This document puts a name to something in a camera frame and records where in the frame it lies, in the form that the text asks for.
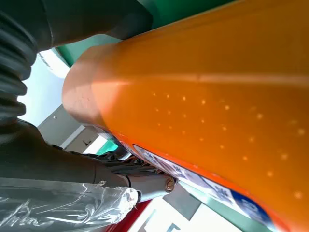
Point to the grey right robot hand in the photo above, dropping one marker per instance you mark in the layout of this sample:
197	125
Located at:
48	166

